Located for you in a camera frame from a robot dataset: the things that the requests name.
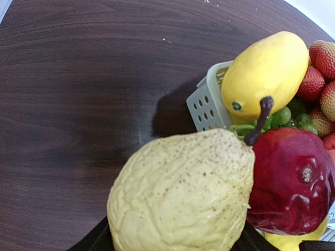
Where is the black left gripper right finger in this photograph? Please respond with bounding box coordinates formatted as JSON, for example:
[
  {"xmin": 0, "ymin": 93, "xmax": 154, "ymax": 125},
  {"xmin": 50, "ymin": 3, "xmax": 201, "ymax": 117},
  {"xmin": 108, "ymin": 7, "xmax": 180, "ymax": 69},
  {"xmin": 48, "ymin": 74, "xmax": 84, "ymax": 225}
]
[{"xmin": 232, "ymin": 224, "xmax": 279, "ymax": 251}]

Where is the long yellow fruit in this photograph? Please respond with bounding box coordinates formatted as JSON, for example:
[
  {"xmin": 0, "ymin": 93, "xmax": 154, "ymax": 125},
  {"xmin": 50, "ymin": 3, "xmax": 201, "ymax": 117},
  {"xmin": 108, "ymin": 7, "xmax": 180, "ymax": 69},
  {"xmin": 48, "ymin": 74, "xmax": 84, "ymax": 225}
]
[{"xmin": 221, "ymin": 31, "xmax": 309, "ymax": 119}]

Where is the large yellow lemon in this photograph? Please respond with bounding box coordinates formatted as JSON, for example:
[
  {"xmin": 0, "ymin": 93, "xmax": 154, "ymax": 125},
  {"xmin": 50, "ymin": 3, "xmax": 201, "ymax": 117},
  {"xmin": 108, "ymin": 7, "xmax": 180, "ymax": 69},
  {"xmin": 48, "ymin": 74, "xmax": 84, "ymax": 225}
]
[{"xmin": 263, "ymin": 217, "xmax": 329, "ymax": 251}]

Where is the beige perforated plastic basket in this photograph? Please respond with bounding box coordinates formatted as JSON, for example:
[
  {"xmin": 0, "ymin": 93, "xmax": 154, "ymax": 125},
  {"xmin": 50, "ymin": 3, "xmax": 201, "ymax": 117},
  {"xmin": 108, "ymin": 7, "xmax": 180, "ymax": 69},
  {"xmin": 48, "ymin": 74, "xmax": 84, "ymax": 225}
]
[{"xmin": 186, "ymin": 61, "xmax": 232, "ymax": 132}]

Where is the dark red fruit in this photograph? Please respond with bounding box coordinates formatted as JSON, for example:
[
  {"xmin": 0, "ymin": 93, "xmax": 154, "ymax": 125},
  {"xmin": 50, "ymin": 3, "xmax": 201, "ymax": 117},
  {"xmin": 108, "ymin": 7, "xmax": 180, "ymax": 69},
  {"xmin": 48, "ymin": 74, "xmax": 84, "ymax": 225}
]
[{"xmin": 247, "ymin": 128, "xmax": 334, "ymax": 235}]

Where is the pale yellow wrinkled fruit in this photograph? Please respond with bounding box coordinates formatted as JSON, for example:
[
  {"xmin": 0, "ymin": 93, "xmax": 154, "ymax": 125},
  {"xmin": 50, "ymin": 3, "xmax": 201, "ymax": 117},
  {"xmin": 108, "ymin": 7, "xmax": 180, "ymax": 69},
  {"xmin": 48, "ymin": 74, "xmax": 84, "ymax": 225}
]
[{"xmin": 107, "ymin": 129, "xmax": 255, "ymax": 250}]

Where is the green grape bunch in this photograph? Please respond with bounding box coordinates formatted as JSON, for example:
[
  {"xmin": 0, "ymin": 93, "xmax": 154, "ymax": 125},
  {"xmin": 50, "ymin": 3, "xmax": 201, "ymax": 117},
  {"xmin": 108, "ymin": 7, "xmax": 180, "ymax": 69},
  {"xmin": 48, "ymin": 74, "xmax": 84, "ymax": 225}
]
[{"xmin": 229, "ymin": 106, "xmax": 318, "ymax": 139}]

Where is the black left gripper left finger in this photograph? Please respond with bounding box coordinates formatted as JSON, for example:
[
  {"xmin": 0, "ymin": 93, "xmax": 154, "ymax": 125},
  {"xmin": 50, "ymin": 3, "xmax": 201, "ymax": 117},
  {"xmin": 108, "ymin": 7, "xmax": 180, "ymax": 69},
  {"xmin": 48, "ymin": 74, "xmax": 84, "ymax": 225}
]
[{"xmin": 68, "ymin": 217, "xmax": 114, "ymax": 251}]

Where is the red lychee bunch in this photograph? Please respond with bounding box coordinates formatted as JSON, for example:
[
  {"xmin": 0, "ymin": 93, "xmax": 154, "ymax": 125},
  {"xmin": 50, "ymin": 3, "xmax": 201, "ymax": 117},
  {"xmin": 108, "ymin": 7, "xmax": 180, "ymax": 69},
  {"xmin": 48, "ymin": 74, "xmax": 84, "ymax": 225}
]
[{"xmin": 297, "ymin": 40, "xmax": 334, "ymax": 138}]

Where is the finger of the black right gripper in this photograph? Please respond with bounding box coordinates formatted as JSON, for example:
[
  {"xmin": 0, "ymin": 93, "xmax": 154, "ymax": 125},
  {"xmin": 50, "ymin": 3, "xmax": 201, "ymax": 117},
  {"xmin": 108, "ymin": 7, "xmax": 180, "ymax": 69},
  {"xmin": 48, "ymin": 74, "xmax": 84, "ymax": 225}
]
[{"xmin": 299, "ymin": 241, "xmax": 335, "ymax": 251}]

